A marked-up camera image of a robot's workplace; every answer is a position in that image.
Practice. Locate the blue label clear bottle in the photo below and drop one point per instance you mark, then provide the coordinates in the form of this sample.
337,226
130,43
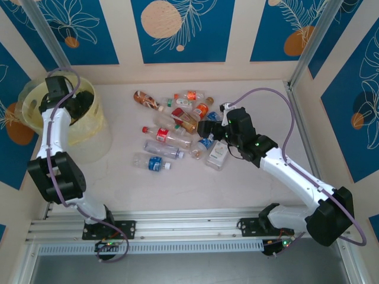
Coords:
212,116
205,144

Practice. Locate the orange label bottle tan cap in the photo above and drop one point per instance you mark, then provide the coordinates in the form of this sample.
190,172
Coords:
202,109

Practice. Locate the red label amber bottle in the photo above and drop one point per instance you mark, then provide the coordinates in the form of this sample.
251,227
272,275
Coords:
182,116

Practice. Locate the square bottle white label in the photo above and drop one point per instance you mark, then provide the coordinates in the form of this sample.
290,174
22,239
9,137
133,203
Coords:
217,155

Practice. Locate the clear bottle orange label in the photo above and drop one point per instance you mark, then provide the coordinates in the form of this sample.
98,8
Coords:
192,95

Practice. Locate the red label cola bottle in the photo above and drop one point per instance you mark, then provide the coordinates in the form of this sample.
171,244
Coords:
162,134

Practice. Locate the clear unlabelled bottle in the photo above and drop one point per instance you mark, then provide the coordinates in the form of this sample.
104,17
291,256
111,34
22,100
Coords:
161,149

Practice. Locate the blue label bottle white cap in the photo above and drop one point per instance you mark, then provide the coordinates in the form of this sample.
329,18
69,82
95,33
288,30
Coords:
154,163

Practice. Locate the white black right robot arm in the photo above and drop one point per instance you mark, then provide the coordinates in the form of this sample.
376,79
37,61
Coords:
296,174

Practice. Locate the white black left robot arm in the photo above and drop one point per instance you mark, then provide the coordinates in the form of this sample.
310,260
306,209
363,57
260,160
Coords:
56,133

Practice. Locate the pale round plastic bin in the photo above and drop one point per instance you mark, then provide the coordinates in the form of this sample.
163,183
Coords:
97,148

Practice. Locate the clear bottle white green label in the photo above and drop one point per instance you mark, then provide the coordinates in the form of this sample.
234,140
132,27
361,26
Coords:
183,103

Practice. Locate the brown patterned bottle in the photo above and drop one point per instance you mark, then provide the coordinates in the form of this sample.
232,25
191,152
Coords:
143,99

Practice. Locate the controller board with LEDs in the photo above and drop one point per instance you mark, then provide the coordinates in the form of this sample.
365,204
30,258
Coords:
272,248
106,245

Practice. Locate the aluminium frame post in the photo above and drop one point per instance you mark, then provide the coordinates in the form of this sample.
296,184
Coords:
44,32
319,38

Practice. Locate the aluminium side rail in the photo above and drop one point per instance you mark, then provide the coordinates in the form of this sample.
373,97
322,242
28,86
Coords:
47,211
300,118

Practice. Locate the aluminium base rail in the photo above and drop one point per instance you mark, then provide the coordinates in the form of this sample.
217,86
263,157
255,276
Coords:
183,225

